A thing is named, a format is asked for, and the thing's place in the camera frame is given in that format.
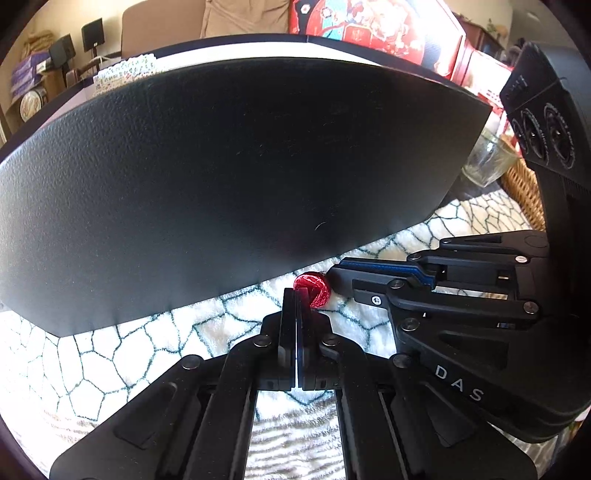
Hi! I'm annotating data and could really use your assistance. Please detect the wicker basket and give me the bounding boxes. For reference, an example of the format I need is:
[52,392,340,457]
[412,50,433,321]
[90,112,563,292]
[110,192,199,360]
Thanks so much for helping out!
[501,157,546,232]

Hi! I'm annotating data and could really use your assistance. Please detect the purple white cartons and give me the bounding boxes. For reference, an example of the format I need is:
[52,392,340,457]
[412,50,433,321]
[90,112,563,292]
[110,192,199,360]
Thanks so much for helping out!
[11,48,49,97]

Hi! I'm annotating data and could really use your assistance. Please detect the black storage box white inside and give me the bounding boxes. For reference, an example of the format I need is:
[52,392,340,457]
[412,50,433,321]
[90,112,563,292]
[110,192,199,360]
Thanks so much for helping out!
[0,44,494,337]

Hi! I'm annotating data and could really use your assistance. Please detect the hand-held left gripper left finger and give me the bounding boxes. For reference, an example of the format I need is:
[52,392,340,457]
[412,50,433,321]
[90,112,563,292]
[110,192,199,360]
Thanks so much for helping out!
[48,288,296,480]

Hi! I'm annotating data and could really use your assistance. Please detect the pile of red white packets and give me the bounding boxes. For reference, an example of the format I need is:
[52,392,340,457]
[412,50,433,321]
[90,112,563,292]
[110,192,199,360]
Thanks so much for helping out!
[455,39,513,112]

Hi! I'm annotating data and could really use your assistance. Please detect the red foil candy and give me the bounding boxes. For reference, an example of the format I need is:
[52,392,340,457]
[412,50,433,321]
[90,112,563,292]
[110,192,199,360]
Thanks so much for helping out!
[294,273,331,309]

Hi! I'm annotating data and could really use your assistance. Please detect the beige sofa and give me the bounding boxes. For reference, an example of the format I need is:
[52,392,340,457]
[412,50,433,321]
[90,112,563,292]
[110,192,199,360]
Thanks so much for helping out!
[121,0,296,61]

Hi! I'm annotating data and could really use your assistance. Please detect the round cookie tin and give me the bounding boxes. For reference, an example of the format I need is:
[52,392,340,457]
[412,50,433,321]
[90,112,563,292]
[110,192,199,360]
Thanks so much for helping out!
[18,90,47,123]

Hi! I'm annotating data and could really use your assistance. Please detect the clear glass jar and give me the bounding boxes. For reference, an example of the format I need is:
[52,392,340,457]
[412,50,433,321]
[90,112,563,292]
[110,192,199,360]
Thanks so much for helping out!
[462,127,522,188]

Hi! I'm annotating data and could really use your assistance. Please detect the red octagonal gift box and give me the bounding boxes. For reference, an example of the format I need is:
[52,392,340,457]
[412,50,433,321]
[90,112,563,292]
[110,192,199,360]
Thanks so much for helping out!
[288,0,465,77]

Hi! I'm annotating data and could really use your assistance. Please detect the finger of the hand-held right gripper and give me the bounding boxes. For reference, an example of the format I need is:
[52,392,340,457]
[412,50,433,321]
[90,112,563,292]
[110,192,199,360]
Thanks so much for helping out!
[339,231,550,289]
[327,268,543,324]

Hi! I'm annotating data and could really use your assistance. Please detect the black speaker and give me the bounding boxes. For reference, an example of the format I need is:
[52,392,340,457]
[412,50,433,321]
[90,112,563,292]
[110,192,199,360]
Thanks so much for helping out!
[48,34,75,68]
[82,18,103,51]

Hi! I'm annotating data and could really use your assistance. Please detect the cluster of handwritten stickers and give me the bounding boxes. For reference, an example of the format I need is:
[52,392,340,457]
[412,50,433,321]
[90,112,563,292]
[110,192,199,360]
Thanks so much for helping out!
[92,53,167,97]

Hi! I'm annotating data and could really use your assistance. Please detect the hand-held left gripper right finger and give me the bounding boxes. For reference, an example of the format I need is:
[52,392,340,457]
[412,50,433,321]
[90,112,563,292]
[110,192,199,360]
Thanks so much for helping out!
[295,288,539,480]

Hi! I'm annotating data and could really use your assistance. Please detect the dark wooden cabinet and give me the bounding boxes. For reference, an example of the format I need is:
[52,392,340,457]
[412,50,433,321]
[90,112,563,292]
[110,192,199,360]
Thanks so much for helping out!
[475,23,509,61]

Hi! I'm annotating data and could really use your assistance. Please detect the beige sofa cushion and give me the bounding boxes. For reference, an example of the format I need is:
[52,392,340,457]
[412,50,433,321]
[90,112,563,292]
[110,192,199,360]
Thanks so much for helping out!
[201,0,291,38]

